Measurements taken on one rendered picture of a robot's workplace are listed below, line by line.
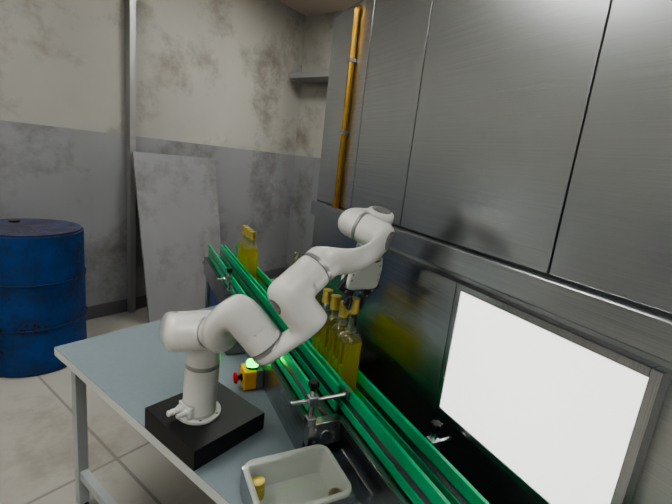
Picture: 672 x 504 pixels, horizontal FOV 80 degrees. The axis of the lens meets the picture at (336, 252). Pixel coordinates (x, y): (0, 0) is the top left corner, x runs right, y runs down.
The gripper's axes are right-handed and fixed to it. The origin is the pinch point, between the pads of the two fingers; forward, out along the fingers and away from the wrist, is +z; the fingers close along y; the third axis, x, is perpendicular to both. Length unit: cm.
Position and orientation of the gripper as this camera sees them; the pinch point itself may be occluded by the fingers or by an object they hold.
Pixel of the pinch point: (354, 301)
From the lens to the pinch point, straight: 116.2
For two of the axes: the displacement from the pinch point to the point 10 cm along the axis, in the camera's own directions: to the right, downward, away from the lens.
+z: -2.2, 8.8, 4.3
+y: -8.9, 0.0, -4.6
